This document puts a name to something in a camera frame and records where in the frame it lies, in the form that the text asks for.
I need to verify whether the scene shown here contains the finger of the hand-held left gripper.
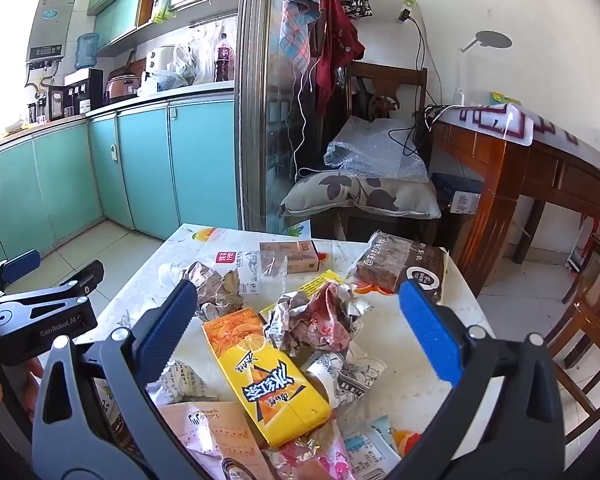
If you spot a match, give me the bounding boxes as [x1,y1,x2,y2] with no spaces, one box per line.
[0,250,42,292]
[9,259,106,311]

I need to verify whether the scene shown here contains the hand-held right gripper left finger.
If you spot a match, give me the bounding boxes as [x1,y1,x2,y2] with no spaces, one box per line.
[31,277,201,480]

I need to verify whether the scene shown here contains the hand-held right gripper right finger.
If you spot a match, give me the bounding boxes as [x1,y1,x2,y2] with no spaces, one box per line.
[390,279,567,480]

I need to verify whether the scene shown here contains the yellow drink carton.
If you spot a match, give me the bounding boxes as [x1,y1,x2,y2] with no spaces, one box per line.
[201,308,333,450]

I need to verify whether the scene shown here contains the red white foil wrapper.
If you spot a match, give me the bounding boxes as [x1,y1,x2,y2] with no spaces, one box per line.
[264,281,372,361]

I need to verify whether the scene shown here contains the crumpled newspaper ball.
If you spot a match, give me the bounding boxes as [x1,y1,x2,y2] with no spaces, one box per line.
[184,261,244,322]

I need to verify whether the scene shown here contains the table with fruit-print cloth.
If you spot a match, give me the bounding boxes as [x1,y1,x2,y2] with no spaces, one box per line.
[75,223,481,480]

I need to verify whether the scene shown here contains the brown snack packet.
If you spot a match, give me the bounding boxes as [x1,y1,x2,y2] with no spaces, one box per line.
[347,230,451,306]

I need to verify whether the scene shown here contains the printed paper cup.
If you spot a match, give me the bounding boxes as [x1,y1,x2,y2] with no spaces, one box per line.
[305,345,381,408]

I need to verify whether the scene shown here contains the clear bottle with red label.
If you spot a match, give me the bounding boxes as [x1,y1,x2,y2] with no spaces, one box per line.
[159,250,288,297]

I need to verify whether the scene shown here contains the pink printed paper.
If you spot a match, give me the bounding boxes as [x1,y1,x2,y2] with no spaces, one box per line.
[157,400,276,480]

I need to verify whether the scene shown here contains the blue white foil packet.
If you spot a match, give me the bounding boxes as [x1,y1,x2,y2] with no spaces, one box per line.
[342,415,403,476]

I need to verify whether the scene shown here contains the small brown carton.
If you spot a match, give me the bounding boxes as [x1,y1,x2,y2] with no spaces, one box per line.
[259,240,321,275]

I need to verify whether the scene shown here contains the teal base cabinets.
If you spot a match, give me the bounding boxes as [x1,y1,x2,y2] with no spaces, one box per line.
[0,92,242,261]

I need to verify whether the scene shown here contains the dark cardboard box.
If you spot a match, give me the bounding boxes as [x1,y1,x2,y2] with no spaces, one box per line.
[430,172,484,217]

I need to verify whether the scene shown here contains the floral cushion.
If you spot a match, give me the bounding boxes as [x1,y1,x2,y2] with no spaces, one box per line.
[279,170,442,220]

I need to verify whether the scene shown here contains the brown wooden chair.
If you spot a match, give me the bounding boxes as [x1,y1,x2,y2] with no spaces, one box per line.
[544,230,600,432]

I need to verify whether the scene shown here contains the pink foil snack packet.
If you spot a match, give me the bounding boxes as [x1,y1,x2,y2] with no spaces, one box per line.
[265,425,353,480]

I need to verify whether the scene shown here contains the black drinks machine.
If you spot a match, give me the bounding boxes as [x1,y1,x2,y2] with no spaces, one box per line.
[47,67,104,117]

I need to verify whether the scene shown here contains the wooden sideboard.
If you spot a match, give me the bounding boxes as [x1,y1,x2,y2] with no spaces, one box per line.
[426,105,600,297]

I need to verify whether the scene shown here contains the bubble wrap sheet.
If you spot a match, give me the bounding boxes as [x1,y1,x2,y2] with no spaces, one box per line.
[324,117,431,184]

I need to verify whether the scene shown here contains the brown rice cooker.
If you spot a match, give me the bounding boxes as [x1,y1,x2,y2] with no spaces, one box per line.
[105,71,141,104]

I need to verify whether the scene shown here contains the clear plastic bag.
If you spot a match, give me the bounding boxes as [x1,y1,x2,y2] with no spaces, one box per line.
[140,42,202,93]

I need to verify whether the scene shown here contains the blue water jug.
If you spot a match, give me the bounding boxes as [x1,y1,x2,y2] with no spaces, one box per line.
[75,32,101,71]

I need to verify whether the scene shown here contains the red patterned desk cover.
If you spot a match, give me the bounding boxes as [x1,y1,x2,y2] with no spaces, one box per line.
[447,102,600,182]

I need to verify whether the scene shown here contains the white air fryer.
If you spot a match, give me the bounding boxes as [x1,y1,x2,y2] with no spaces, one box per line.
[145,45,177,86]

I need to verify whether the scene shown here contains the grey water heater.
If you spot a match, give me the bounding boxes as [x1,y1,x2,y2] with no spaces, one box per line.
[26,0,77,67]

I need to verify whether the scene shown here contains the dark wooden chair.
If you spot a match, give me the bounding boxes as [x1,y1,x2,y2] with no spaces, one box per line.
[339,60,439,242]

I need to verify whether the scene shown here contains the dark soda bottle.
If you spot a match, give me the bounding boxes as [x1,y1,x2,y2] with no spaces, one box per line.
[215,34,234,82]

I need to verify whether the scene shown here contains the red garment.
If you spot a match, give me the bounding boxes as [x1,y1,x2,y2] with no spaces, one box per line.
[314,0,367,117]

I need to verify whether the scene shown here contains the plaid cloth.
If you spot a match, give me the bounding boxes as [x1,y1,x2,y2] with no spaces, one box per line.
[274,0,328,74]

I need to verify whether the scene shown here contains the metal sliding door frame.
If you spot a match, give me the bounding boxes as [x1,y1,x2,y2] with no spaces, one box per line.
[235,0,351,234]

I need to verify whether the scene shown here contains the white cable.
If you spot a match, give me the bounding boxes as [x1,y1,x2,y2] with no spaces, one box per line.
[291,50,327,177]

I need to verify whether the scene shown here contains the teal wall cabinets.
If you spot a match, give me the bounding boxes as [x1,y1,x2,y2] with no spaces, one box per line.
[87,0,243,57]

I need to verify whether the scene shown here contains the black cable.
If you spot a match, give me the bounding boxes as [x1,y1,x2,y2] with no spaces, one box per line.
[387,10,432,158]

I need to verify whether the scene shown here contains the round grey wall lamp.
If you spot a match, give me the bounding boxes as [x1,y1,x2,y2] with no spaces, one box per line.
[460,30,513,54]

